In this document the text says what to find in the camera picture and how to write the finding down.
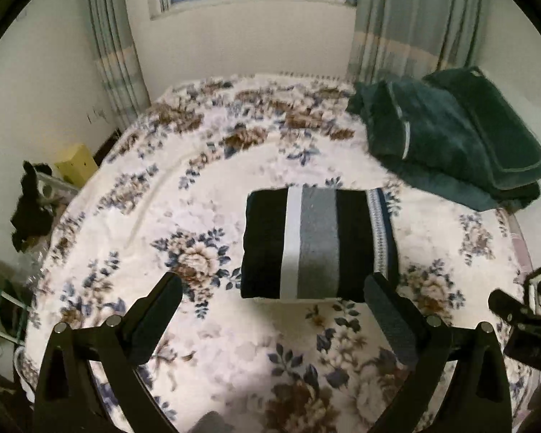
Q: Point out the dark green folded blanket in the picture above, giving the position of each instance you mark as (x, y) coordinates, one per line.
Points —
(491, 121)

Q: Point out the yellow box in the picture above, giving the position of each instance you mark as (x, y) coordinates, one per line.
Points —
(74, 164)

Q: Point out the floral fleece blanket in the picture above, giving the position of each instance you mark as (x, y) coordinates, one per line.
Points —
(234, 162)

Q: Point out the pink mattress edge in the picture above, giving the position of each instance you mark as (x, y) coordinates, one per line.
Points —
(518, 239)

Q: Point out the black grey striped towel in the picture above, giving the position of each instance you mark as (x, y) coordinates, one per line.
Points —
(315, 243)

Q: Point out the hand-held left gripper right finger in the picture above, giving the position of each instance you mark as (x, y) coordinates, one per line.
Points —
(390, 320)

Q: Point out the dark green white-piped folded garment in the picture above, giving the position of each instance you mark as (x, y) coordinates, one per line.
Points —
(428, 144)

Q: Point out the black cloth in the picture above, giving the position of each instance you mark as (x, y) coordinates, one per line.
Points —
(29, 212)

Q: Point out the striped green curtain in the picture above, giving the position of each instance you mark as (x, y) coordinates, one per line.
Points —
(112, 45)
(410, 22)

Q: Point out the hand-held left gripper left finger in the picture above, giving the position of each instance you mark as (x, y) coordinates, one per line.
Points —
(160, 311)

